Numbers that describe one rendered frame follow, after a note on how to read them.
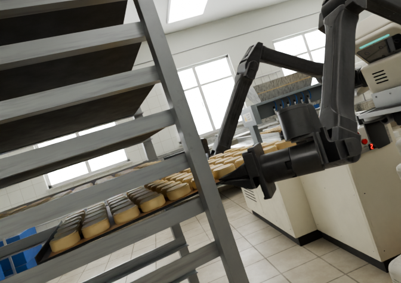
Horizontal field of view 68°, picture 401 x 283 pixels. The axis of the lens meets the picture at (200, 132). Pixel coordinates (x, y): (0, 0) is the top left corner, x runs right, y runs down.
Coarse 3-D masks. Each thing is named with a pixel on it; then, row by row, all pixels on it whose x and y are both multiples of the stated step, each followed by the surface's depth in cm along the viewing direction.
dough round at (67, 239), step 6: (66, 234) 55; (72, 234) 54; (78, 234) 55; (54, 240) 53; (60, 240) 52; (66, 240) 52; (72, 240) 53; (78, 240) 54; (54, 246) 52; (60, 246) 52; (66, 246) 52; (54, 252) 53
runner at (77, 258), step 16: (176, 208) 56; (192, 208) 57; (144, 224) 54; (160, 224) 55; (112, 240) 52; (128, 240) 53; (64, 256) 49; (80, 256) 50; (96, 256) 51; (32, 272) 47; (48, 272) 48; (64, 272) 49
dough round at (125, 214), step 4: (124, 208) 59; (128, 208) 57; (132, 208) 57; (136, 208) 58; (116, 212) 58; (120, 212) 57; (124, 212) 56; (128, 212) 56; (132, 212) 57; (136, 212) 57; (116, 216) 56; (120, 216) 56; (124, 216) 56; (128, 216) 56; (132, 216) 57; (136, 216) 57; (116, 220) 57; (120, 220) 56; (124, 220) 56; (128, 220) 56
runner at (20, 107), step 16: (96, 80) 54; (112, 80) 55; (128, 80) 56; (144, 80) 57; (32, 96) 50; (48, 96) 51; (64, 96) 52; (80, 96) 53; (96, 96) 54; (0, 112) 49; (16, 112) 49; (32, 112) 50
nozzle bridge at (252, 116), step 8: (304, 88) 241; (312, 88) 251; (320, 88) 252; (280, 96) 238; (288, 96) 248; (304, 96) 250; (312, 96) 251; (320, 96) 252; (256, 104) 235; (264, 104) 245; (272, 104) 245; (312, 104) 245; (320, 104) 263; (248, 112) 243; (256, 112) 234; (264, 112) 244; (272, 112) 245; (248, 120) 249; (256, 120) 234; (264, 120) 239; (256, 128) 245; (256, 136) 244
